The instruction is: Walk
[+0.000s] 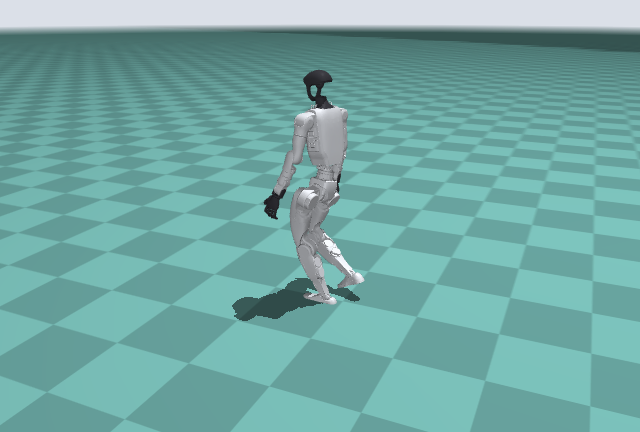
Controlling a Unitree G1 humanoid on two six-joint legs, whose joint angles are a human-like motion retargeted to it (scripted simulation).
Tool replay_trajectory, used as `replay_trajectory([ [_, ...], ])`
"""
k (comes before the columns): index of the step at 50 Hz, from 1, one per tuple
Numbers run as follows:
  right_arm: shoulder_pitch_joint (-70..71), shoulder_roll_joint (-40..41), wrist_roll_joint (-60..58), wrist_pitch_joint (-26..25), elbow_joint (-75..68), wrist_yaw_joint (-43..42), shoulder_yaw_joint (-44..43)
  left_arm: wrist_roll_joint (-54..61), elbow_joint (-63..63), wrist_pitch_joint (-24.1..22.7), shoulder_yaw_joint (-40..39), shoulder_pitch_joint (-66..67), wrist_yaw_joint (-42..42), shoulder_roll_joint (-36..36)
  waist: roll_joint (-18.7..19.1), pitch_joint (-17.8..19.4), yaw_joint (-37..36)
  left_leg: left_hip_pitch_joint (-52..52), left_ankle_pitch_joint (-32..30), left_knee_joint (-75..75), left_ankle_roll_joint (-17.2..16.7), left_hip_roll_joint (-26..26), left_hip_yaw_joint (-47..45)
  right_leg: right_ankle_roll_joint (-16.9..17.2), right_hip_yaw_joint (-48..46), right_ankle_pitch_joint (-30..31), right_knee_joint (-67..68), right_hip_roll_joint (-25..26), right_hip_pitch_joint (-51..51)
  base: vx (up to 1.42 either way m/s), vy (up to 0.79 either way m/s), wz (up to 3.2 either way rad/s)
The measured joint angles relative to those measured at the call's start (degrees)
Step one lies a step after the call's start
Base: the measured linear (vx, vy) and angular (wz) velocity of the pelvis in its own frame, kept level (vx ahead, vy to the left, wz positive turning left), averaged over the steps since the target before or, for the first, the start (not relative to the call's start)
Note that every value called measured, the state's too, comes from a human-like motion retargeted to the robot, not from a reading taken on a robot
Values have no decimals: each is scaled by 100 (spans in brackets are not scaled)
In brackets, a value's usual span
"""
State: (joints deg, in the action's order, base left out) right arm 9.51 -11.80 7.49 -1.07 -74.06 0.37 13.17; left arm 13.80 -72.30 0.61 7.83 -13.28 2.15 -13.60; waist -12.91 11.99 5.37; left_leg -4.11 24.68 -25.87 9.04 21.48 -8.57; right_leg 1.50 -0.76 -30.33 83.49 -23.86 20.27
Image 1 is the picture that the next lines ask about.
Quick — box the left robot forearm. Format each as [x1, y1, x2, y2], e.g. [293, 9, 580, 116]
[274, 151, 296, 195]

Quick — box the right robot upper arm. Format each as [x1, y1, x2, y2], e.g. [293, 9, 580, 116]
[340, 108, 348, 152]

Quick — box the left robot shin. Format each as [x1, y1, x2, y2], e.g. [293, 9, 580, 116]
[296, 244, 330, 300]

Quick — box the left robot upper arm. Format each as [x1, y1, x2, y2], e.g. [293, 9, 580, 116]
[290, 112, 315, 165]

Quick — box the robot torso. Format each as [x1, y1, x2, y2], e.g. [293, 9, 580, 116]
[305, 101, 344, 202]

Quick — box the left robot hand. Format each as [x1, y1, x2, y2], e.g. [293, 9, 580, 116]
[264, 189, 286, 220]

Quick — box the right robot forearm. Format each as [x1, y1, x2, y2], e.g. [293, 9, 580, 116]
[331, 149, 347, 181]

